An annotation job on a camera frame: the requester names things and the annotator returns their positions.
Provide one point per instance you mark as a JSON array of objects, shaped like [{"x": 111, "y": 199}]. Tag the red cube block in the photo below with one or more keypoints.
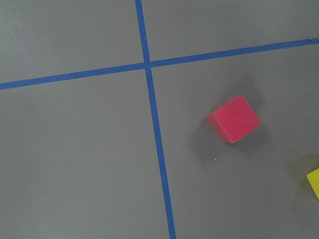
[{"x": 233, "y": 120}]

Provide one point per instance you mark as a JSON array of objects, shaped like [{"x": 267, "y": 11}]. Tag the yellow cube block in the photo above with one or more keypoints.
[{"x": 313, "y": 178}]

